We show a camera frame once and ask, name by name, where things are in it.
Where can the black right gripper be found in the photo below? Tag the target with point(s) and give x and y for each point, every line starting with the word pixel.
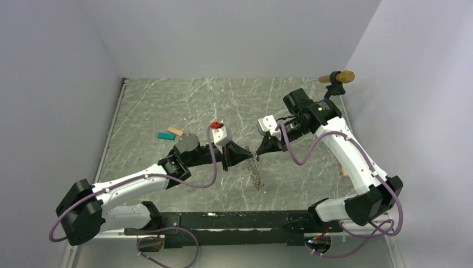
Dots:
pixel 272 144

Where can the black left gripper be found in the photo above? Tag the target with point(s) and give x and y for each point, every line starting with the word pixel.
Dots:
pixel 236 153

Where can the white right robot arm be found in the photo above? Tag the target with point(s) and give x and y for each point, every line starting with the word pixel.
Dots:
pixel 376 191

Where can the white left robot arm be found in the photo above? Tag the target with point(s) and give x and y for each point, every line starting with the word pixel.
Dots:
pixel 88 209

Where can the orange rectangular block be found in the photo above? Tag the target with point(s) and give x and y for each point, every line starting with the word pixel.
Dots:
pixel 175 131

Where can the teal rectangular block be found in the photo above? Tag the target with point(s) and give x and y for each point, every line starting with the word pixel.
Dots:
pixel 166 136

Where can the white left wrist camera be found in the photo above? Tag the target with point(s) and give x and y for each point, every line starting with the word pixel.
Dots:
pixel 221 134

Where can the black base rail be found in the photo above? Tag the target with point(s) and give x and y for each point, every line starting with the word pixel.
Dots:
pixel 289 227

